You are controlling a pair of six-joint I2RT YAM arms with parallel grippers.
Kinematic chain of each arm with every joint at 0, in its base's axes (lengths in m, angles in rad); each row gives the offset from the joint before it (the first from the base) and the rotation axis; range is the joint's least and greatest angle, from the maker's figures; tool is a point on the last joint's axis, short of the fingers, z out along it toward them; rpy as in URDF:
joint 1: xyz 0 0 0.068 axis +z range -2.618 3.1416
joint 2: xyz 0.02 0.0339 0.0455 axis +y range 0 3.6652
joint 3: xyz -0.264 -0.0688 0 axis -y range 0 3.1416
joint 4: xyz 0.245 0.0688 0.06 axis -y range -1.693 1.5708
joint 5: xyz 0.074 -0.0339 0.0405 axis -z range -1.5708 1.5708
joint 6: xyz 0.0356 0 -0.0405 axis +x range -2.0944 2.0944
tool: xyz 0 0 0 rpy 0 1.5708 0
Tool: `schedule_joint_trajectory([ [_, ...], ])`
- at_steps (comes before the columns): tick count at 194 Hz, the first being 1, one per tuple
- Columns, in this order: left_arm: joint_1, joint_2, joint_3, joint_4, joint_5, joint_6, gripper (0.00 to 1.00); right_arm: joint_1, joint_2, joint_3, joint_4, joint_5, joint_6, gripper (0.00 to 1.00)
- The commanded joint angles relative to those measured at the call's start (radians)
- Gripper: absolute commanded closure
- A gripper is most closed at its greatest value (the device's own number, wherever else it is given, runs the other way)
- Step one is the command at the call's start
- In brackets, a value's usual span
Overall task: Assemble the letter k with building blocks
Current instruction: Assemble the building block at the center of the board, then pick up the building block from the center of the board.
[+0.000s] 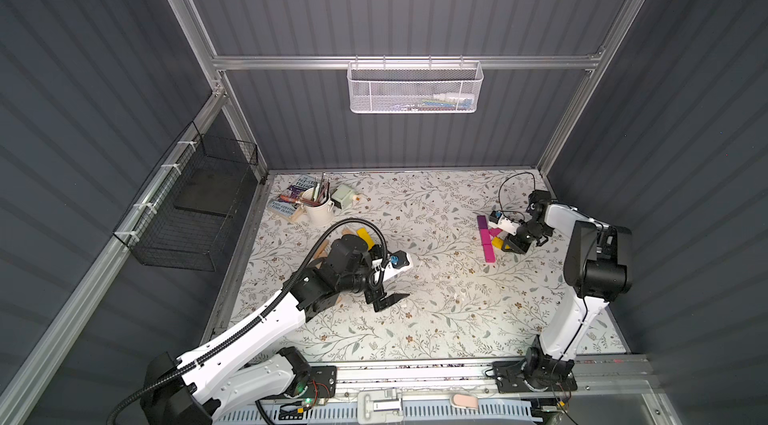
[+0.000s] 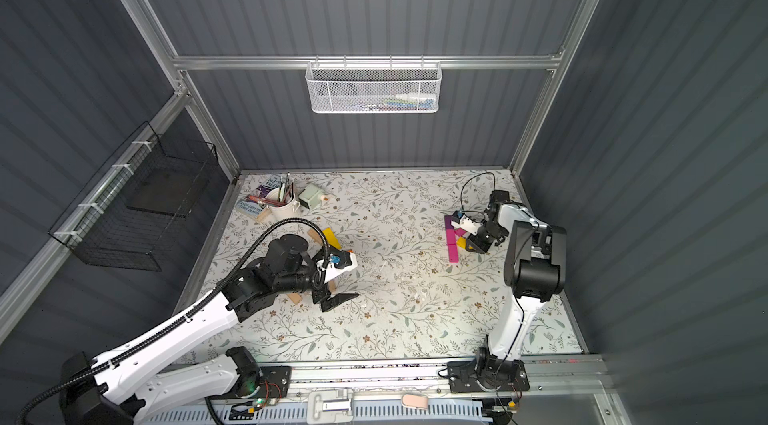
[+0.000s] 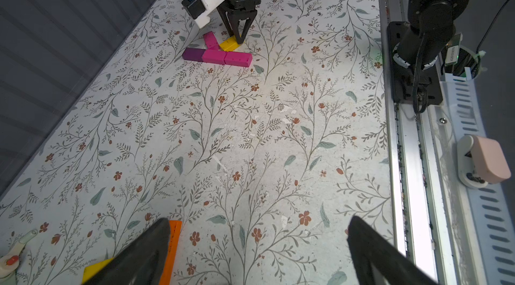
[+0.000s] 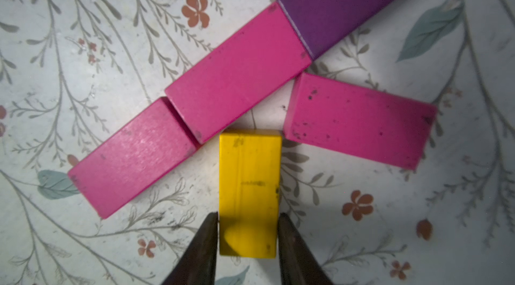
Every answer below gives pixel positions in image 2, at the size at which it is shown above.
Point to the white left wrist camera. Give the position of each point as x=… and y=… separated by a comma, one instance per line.
x=340, y=262

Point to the white wire mesh basket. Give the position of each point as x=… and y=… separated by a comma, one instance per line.
x=348, y=90

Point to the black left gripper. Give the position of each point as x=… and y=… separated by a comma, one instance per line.
x=327, y=289

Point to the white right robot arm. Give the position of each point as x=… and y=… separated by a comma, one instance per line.
x=534, y=270

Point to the pale green small box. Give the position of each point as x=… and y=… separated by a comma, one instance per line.
x=312, y=197

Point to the blue book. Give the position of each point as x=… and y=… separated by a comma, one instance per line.
x=252, y=205

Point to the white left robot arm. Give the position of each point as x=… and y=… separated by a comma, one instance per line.
x=132, y=383

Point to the black wire mesh basket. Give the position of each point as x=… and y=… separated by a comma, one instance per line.
x=132, y=217

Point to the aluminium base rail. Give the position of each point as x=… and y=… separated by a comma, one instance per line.
x=579, y=374

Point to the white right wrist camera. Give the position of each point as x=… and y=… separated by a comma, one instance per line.
x=460, y=221

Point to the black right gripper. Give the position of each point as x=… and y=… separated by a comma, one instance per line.
x=480, y=236

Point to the white pen cup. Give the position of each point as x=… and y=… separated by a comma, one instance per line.
x=278, y=211

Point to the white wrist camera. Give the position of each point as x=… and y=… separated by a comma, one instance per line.
x=340, y=262
x=460, y=221

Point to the pink eraser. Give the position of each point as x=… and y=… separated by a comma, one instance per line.
x=415, y=401

